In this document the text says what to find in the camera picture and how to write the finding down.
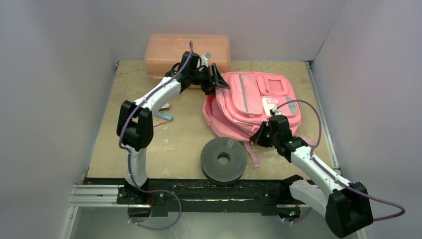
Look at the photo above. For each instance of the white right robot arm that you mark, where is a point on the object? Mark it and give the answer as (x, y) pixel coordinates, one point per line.
(342, 204)

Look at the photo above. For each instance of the pink student backpack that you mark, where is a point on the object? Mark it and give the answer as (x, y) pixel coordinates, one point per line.
(238, 112)

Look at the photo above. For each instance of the aluminium rail base frame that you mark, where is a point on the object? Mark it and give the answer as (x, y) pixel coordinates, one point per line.
(103, 208)

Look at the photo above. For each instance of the red pen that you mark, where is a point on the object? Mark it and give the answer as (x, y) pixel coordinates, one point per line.
(161, 123)

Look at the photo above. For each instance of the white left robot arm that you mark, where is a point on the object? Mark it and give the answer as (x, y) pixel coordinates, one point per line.
(135, 121)

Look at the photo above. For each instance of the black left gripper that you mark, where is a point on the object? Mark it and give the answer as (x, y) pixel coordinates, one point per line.
(218, 80)

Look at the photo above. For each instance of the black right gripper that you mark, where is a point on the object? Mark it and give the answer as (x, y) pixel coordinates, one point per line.
(262, 136)

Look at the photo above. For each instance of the translucent orange plastic box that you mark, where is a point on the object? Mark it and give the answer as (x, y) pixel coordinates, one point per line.
(165, 50)

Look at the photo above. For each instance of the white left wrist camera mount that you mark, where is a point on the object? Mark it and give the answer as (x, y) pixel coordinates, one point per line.
(203, 60)

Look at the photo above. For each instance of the blue highlighter marker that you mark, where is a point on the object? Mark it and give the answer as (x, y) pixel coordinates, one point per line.
(164, 116)

